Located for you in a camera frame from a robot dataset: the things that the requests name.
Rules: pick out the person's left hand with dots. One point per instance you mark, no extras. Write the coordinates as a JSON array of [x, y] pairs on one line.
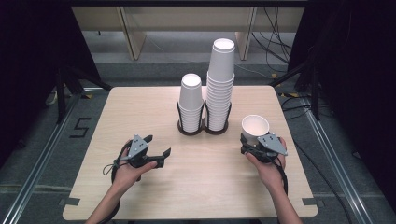
[[127, 174]]

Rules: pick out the aluminium floor rail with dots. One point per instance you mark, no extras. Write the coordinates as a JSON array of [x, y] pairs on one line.
[[40, 161], [339, 168]]

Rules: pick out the dark wooden cup holder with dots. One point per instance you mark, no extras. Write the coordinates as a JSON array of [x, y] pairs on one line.
[[190, 133]]

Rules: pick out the person's right hand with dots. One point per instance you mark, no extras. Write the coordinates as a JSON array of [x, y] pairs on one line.
[[272, 174]]

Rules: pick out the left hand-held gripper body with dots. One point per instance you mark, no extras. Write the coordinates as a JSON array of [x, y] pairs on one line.
[[137, 149]]

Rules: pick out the black metal stand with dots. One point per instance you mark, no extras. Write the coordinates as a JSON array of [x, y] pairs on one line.
[[61, 93], [315, 93]]

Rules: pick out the black curtain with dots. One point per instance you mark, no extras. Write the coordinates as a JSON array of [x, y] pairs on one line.
[[28, 62], [358, 77]]

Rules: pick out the light wooden bench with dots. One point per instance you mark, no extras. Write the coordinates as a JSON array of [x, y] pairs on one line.
[[134, 40]]

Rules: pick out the white paper cup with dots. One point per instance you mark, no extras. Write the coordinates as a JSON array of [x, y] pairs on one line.
[[255, 126]]

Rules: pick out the tall stack of white cups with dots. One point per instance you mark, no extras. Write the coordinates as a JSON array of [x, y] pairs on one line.
[[221, 77]]

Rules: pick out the short stack of white cups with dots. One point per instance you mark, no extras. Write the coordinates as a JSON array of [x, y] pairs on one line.
[[190, 99]]

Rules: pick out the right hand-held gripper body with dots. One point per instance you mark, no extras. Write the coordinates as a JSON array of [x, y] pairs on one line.
[[271, 144]]

